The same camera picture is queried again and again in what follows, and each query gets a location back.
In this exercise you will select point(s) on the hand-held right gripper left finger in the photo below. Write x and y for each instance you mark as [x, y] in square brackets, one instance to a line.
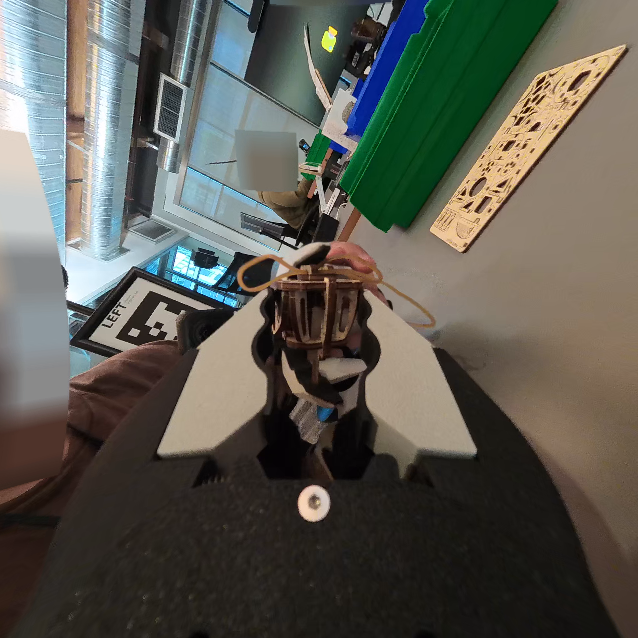
[214, 398]

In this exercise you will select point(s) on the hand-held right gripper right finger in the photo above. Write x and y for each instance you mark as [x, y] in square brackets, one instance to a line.
[418, 398]

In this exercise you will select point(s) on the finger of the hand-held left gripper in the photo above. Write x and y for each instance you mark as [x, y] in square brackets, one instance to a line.
[306, 251]
[344, 369]

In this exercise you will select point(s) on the small wooden model assembly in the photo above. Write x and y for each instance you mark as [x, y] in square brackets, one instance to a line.
[299, 299]

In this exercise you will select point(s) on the tan rubber band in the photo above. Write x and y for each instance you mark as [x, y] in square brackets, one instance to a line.
[408, 302]

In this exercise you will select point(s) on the laser-cut wooden parts sheet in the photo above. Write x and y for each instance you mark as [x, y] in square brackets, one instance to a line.
[528, 144]

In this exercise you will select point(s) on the person's left hand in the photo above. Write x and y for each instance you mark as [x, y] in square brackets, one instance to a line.
[351, 256]

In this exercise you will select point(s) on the black office chair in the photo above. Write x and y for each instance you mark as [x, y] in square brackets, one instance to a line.
[264, 227]

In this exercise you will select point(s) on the person's brown clothing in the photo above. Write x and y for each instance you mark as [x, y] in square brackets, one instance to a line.
[114, 393]

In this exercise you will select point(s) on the white printed carton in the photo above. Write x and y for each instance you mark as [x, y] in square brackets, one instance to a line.
[341, 112]

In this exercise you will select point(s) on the green plastic bin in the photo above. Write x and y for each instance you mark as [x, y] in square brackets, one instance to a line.
[438, 109]

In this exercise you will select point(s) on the white vent grille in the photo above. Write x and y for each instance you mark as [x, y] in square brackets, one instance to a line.
[172, 107]

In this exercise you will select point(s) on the blue plastic bin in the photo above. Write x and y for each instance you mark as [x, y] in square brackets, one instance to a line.
[393, 65]

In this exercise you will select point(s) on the yellow sticky note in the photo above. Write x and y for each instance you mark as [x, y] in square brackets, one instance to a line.
[330, 40]

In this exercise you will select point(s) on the dark wall board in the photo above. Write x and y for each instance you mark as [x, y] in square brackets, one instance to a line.
[284, 50]

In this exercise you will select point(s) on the round silver ventilation duct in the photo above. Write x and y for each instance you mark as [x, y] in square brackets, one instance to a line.
[109, 124]
[35, 99]

